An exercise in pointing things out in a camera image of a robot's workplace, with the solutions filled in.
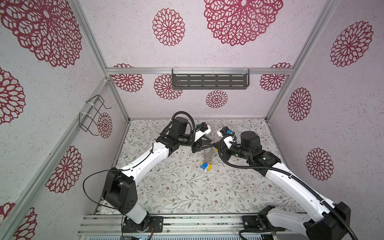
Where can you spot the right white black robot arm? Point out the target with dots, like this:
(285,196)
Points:
(323,218)

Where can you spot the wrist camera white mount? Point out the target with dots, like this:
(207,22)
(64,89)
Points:
(201,130)
(228,136)

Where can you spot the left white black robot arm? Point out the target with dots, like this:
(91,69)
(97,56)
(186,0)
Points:
(120,189)

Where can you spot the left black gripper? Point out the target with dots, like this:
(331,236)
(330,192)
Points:
(199,143)

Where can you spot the black slotted wall shelf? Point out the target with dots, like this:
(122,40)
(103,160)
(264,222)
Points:
(210,79)

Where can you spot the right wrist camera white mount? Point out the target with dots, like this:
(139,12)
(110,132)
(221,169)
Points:
(228,136)

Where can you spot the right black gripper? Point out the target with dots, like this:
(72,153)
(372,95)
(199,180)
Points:
(225,150)

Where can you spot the black wire wall rack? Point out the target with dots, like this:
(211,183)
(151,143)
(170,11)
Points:
(88,119)

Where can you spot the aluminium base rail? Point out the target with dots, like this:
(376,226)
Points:
(168,224)

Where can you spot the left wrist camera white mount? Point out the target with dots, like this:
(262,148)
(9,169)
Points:
(201,130)

